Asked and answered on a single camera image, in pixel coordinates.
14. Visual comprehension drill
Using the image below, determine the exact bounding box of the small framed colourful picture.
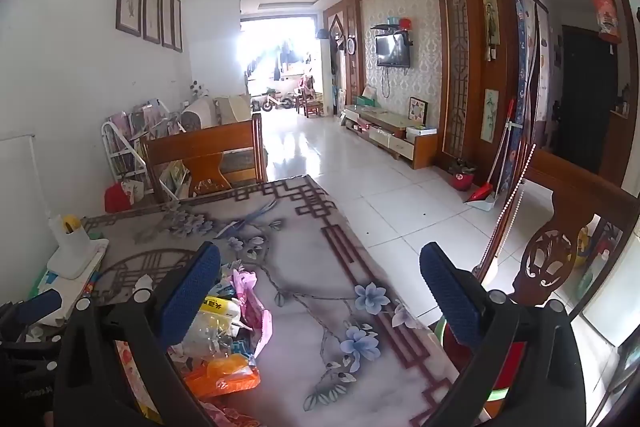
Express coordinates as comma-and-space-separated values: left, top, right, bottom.
407, 97, 430, 128

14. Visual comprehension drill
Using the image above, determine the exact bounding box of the wooden television cabinet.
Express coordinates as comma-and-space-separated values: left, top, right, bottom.
344, 103, 438, 170

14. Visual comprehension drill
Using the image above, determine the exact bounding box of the white standing air conditioner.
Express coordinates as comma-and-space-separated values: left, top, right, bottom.
320, 38, 335, 118

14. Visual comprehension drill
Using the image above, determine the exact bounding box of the dark door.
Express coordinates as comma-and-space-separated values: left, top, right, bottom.
555, 25, 621, 175

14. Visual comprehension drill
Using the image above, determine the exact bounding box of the white magazine rack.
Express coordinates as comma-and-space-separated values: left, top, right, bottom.
101, 99, 191, 202

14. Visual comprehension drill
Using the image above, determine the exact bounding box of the red bag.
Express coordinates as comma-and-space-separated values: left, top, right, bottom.
104, 181, 146, 214

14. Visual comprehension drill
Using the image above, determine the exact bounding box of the white desk lamp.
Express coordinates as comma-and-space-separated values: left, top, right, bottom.
0, 134, 110, 280

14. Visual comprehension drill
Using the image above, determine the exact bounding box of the small wooden chair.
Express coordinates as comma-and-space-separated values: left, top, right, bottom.
299, 77, 321, 118

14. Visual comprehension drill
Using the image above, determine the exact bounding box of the red bucket green rim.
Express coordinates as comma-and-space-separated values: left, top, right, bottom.
430, 317, 531, 427

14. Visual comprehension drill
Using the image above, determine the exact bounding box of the yellow toy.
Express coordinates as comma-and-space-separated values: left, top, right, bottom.
575, 227, 601, 268

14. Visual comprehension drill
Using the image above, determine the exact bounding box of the carved wooden chair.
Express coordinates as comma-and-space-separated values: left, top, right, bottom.
472, 142, 640, 427

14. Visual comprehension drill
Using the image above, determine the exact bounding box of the long wall scroll painting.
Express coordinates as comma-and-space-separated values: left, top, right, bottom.
480, 0, 501, 46

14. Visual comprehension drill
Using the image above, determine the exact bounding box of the wall television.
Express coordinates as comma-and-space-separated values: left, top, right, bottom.
376, 33, 412, 68

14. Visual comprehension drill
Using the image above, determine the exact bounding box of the short wall scroll painting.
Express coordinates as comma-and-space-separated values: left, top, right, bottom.
481, 89, 500, 142

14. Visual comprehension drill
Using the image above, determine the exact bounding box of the wall shelf with items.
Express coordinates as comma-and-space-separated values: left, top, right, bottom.
370, 18, 418, 32

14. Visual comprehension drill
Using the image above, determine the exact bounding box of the orange plastic packet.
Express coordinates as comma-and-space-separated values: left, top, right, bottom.
182, 353, 262, 400

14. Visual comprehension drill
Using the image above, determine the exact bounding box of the white balance bike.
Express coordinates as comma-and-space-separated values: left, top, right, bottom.
261, 93, 296, 112

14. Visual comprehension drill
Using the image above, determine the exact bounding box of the stack of books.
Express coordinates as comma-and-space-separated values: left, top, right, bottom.
30, 239, 108, 328

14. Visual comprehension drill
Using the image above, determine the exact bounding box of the bead chain white purse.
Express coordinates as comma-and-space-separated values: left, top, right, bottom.
482, 144, 537, 268

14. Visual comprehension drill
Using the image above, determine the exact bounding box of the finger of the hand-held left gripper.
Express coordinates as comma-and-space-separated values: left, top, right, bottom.
0, 289, 62, 333

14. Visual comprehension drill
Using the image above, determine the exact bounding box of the yellow label plastic packet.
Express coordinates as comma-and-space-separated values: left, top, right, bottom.
200, 296, 243, 323

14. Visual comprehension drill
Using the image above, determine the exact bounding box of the red hanging lantern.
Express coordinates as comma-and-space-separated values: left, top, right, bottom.
589, 0, 623, 44

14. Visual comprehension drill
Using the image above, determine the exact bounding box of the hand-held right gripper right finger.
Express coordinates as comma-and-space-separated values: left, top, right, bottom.
419, 241, 587, 427

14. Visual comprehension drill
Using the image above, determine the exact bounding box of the blue door curtain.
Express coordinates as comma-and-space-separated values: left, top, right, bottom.
512, 0, 541, 128

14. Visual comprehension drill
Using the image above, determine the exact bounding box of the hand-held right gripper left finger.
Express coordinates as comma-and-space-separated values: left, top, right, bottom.
52, 241, 223, 427

